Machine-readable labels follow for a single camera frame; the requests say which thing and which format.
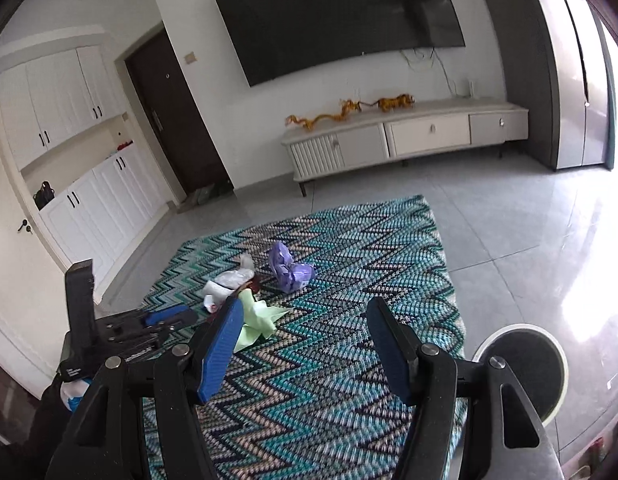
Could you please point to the white television stand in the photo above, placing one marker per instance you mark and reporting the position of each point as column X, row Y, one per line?
column 429, row 135

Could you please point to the zigzag patterned woven rug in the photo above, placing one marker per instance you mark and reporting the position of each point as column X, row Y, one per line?
column 314, row 385

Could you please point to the golden tiger figurine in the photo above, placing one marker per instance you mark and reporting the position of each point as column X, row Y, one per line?
column 394, row 103

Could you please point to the large black wall television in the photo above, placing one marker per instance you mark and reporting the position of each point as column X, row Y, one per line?
column 339, row 15

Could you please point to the white base cabinet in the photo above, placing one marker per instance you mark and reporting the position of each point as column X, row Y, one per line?
column 104, row 205

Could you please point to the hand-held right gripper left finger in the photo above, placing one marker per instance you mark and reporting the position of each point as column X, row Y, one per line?
column 221, row 350

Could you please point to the grey double door refrigerator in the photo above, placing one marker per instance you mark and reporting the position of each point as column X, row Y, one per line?
column 539, row 60

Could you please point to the black handbag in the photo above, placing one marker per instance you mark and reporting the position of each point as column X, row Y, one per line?
column 44, row 197

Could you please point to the white plastic bag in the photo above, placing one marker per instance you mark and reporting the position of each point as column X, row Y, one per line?
column 229, row 280

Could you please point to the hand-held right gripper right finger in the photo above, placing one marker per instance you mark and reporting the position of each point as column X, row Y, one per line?
column 389, row 350

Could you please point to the white wall cabinet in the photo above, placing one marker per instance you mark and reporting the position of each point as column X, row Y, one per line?
column 54, row 105

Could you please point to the white router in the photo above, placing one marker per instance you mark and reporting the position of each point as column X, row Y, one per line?
column 470, row 89

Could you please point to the pile of shoes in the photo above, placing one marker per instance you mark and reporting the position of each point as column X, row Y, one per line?
column 211, row 194

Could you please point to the wall light switch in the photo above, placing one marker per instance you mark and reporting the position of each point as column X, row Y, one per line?
column 190, row 56

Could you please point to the cream interior door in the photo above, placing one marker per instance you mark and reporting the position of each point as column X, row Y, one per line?
column 19, row 270

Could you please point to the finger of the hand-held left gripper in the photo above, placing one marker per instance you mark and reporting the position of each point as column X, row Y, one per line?
column 164, row 316

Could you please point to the golden dragon figurine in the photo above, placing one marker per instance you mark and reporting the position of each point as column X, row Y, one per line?
column 321, row 119

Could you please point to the brown snack packet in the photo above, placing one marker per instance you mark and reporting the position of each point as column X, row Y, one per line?
column 251, row 287

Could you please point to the dark brown entrance door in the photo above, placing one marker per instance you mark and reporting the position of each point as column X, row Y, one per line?
column 174, row 115

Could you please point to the light green paper sheet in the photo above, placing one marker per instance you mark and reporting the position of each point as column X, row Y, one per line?
column 259, row 322

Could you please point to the dark round trash bin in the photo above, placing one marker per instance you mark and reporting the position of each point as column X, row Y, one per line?
column 529, row 370

